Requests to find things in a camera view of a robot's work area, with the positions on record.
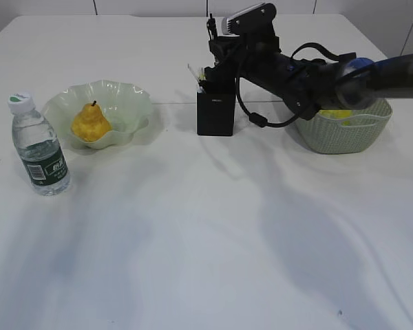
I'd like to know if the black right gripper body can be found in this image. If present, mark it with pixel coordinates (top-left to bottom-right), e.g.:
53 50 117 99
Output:
223 32 341 121

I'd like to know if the green wavy glass plate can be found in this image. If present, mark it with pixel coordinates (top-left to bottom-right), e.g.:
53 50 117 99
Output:
41 80 153 150

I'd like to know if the green utility knife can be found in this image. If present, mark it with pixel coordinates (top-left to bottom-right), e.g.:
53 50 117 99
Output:
196 86 205 94

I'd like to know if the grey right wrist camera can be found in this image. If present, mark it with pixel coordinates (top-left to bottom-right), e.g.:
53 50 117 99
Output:
221 3 277 35

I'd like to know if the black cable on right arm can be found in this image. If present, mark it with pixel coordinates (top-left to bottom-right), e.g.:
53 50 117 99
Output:
233 42 357 129

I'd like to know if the blue black right robot arm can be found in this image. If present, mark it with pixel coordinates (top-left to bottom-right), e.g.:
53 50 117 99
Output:
205 33 413 120

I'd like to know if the green woven plastic basket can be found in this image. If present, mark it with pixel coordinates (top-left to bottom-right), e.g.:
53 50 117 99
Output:
295 99 393 155

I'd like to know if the yellow pear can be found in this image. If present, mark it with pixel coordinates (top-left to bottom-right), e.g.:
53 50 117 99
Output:
71 100 112 142

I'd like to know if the clear water bottle green label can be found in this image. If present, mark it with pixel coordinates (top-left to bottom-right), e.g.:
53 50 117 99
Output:
8 92 70 196

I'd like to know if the black square pen holder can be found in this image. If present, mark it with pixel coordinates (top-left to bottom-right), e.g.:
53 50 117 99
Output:
196 91 235 137

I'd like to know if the yellow utility knife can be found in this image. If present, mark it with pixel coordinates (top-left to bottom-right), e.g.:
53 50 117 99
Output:
198 67 206 80

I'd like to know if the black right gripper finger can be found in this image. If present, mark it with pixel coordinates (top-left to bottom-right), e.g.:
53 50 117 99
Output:
208 36 243 62
202 60 237 93

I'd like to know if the black pen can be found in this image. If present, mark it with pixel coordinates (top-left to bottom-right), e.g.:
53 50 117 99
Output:
206 12 218 41

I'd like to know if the transparent plastic ruler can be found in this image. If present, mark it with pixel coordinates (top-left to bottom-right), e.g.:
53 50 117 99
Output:
187 63 202 87

